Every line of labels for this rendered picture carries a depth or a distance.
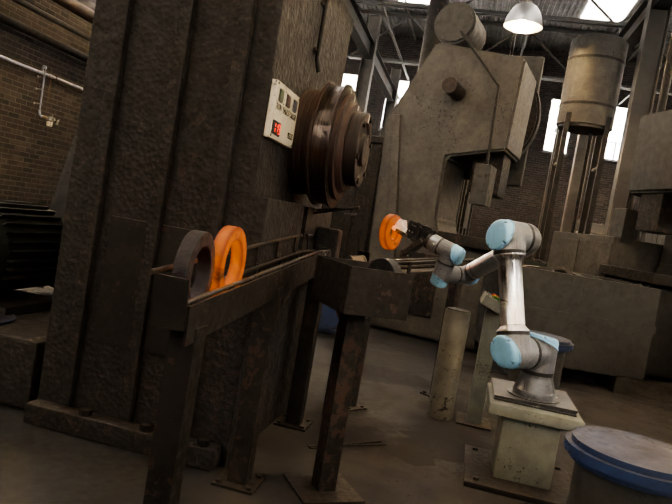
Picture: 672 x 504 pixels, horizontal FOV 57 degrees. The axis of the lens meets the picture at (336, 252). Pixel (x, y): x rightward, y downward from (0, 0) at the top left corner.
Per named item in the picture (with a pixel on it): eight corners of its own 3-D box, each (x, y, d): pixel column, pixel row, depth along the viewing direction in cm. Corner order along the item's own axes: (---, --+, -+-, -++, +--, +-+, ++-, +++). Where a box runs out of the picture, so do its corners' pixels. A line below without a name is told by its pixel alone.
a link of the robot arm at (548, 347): (561, 374, 228) (567, 337, 227) (536, 374, 221) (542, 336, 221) (536, 365, 239) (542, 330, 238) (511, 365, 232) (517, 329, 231)
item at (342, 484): (308, 515, 177) (351, 266, 173) (280, 474, 201) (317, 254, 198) (372, 512, 185) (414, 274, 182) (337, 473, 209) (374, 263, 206)
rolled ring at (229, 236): (230, 314, 157) (217, 311, 157) (251, 251, 165) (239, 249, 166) (213, 280, 141) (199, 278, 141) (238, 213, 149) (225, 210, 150)
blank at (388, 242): (382, 255, 275) (388, 256, 273) (375, 226, 267) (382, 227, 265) (398, 236, 285) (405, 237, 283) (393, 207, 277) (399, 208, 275)
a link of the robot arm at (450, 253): (453, 268, 253) (460, 249, 251) (431, 257, 259) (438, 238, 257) (462, 266, 260) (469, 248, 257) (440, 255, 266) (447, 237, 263)
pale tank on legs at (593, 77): (524, 302, 1028) (576, 29, 1005) (520, 297, 1118) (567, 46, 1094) (582, 313, 1010) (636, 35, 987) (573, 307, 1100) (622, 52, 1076)
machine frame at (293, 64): (13, 421, 207) (91, -115, 198) (166, 360, 313) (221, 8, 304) (217, 474, 193) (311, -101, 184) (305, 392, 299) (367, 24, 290)
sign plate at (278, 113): (262, 135, 195) (272, 78, 195) (286, 147, 221) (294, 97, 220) (269, 136, 195) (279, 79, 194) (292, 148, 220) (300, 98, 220)
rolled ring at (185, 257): (219, 227, 142) (205, 224, 142) (190, 239, 124) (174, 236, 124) (210, 304, 146) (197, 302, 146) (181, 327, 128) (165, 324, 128)
